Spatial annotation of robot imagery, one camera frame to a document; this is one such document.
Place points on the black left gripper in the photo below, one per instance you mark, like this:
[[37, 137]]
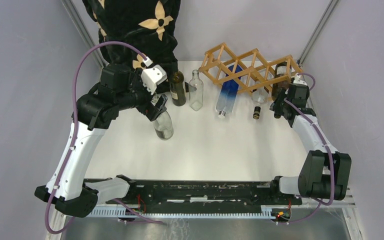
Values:
[[153, 111]]

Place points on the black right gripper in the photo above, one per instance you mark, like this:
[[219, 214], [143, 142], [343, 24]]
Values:
[[275, 106]]

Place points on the clear bottle with black label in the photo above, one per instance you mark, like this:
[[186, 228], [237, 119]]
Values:
[[163, 126]]

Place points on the green wine bottle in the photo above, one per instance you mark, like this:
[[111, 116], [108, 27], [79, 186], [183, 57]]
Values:
[[280, 70], [177, 88]]

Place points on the clear glass bottle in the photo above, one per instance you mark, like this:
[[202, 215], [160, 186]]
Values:
[[260, 97], [196, 91]]

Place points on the clear bottle with dark label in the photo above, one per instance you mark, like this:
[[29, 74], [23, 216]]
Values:
[[155, 99]]

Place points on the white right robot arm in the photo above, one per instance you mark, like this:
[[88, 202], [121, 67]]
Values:
[[325, 173]]

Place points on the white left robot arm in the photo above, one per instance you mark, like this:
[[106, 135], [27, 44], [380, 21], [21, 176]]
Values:
[[119, 88]]

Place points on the small dark bottle neck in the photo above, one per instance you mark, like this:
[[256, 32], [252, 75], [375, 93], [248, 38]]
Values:
[[256, 112]]

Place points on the wooden lattice wine rack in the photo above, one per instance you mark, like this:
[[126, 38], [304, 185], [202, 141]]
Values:
[[250, 70]]

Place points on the blue square glass bottle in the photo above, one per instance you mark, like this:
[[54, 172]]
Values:
[[227, 97]]

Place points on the black floral plush blanket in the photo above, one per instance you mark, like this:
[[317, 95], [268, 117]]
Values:
[[148, 25]]

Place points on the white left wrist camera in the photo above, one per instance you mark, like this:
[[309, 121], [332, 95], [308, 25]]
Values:
[[152, 77]]

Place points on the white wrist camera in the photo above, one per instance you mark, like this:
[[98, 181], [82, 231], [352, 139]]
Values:
[[152, 77], [298, 80]]

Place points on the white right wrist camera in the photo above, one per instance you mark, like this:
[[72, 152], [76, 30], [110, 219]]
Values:
[[298, 80]]

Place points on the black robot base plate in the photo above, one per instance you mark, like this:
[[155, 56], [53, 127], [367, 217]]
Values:
[[205, 197]]

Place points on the white slotted cable duct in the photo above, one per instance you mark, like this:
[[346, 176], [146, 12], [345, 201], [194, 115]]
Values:
[[118, 211]]

